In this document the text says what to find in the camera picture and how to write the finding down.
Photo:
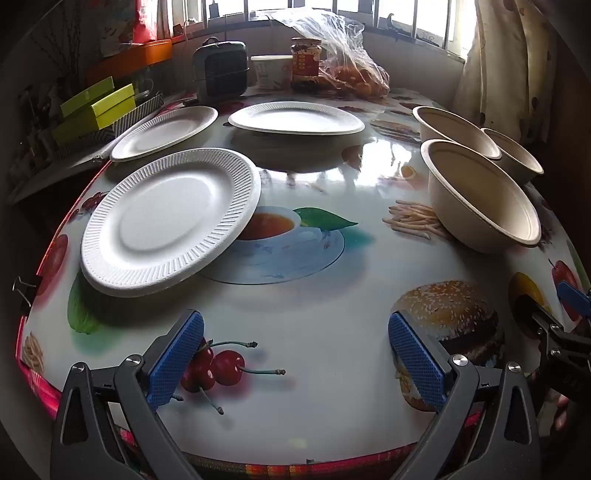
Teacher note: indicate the fruit printed tablecloth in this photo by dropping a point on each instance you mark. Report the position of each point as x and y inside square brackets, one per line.
[323, 300]

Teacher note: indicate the white plastic tub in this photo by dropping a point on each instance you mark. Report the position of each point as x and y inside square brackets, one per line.
[272, 71]

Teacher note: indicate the red plaid cloth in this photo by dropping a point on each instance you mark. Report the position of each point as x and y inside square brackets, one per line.
[41, 390]

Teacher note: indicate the black binder clip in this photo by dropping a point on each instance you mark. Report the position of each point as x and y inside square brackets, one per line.
[24, 290]

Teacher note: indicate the orange box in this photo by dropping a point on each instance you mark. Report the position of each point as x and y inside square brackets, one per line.
[134, 57]

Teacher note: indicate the white foam plate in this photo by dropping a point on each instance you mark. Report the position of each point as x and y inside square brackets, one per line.
[161, 131]
[161, 221]

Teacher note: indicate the dry bare branches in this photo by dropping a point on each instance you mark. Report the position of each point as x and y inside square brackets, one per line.
[64, 50]

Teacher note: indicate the grey flat board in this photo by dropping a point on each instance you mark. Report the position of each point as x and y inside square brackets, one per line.
[51, 177]

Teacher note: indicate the small dark curved object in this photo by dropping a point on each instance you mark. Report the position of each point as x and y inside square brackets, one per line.
[391, 21]

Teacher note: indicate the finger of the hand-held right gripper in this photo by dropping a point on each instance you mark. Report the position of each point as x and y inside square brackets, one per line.
[575, 300]
[535, 318]

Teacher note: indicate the grey striped box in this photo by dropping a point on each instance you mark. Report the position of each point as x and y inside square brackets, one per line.
[138, 117]

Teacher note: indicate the beige paper bowl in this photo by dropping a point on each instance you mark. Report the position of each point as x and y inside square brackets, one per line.
[455, 129]
[517, 157]
[480, 194]

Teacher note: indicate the stack of white paper plates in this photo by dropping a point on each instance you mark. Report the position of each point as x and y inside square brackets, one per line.
[295, 117]

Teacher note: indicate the small grey space heater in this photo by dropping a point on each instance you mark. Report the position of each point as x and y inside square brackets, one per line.
[221, 69]

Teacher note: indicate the cluttered small ornaments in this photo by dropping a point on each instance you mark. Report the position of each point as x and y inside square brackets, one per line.
[34, 124]

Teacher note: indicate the thick green box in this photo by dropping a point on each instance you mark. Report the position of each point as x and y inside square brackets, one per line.
[113, 108]

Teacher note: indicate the glass jar with red label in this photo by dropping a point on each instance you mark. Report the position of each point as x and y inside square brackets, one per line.
[305, 62]

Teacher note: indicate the person's right hand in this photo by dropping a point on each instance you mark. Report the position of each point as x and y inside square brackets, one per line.
[561, 410]

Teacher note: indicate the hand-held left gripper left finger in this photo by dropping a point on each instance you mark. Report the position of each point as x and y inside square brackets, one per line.
[178, 360]

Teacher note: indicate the clear plastic bag of oranges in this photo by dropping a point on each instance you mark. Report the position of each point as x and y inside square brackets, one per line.
[355, 69]

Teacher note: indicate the flat green box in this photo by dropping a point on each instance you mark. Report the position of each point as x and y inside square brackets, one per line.
[85, 97]

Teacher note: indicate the window with metal bars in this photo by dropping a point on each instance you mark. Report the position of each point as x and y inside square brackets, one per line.
[416, 14]

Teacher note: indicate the red gift bag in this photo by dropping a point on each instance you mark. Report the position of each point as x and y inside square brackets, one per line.
[115, 32]

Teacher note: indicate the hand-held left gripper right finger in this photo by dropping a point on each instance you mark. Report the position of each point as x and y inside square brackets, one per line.
[415, 355]

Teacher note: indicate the cream patterned curtain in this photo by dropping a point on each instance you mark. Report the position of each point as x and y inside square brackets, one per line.
[503, 69]

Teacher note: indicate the glass tank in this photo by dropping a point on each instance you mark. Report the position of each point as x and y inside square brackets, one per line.
[147, 85]

